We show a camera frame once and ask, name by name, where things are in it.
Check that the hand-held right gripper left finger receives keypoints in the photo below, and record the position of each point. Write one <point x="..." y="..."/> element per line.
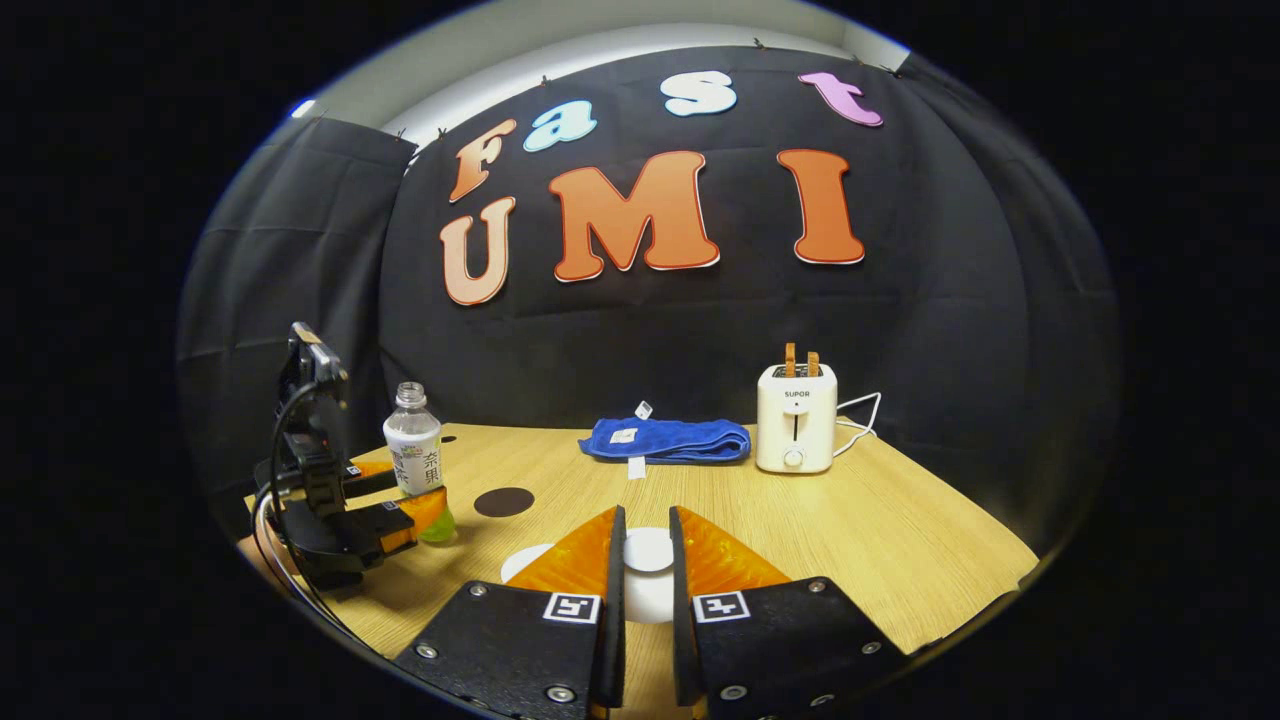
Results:
<point x="613" y="600"/>

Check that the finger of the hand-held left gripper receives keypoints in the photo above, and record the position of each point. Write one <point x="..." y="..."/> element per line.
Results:
<point x="420" y="515"/>
<point x="370" y="478"/>

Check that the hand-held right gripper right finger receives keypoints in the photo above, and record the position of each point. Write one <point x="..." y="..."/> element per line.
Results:
<point x="683" y="600"/>

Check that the clear water bottle white label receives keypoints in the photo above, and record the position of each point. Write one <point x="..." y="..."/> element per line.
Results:
<point x="412" y="450"/>

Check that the dark round coaster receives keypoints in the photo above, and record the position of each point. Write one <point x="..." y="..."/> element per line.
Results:
<point x="503" y="502"/>

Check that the white teacup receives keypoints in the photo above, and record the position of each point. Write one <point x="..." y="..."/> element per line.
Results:
<point x="525" y="562"/>

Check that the blue folded towel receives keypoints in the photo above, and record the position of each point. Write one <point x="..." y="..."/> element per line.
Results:
<point x="680" y="440"/>

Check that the white toaster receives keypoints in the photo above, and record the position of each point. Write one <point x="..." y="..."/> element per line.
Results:
<point x="795" y="420"/>

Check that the black backdrop cloth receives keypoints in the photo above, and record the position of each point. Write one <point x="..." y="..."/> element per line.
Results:
<point x="650" y="330"/>

